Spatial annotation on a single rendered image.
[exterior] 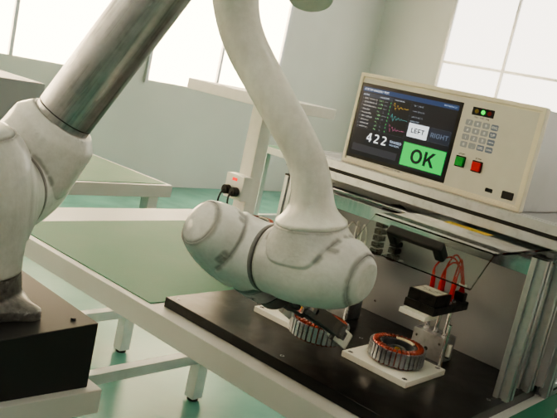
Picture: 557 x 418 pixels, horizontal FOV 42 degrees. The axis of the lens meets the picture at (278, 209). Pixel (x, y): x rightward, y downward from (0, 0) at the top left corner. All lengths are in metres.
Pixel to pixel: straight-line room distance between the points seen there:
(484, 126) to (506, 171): 0.10
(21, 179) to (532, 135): 0.92
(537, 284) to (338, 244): 0.54
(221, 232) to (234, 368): 0.42
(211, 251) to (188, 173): 6.37
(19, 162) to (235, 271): 0.35
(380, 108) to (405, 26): 7.54
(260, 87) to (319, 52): 7.51
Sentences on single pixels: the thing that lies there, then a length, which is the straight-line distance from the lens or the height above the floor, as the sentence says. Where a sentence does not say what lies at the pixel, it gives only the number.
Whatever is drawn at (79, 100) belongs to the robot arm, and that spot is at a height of 1.16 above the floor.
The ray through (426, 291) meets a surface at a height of 0.92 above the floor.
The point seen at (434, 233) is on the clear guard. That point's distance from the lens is 1.29.
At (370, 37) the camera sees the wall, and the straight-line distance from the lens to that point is 9.26.
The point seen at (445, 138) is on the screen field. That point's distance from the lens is 1.55.
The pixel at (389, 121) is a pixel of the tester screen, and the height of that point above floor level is 1.23.
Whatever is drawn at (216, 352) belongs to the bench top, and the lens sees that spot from 1.42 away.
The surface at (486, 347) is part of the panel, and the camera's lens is 1.66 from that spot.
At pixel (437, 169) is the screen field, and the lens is 1.55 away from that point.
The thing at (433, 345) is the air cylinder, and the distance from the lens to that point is 1.57.
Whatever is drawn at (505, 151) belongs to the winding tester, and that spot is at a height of 1.22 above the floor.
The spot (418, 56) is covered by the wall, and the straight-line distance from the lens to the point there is 8.99.
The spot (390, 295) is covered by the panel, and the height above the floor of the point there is 0.83.
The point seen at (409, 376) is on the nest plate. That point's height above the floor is 0.78.
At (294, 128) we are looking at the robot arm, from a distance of 0.99.
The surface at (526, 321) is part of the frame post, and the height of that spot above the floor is 0.93.
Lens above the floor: 1.27
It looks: 10 degrees down
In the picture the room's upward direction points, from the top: 12 degrees clockwise
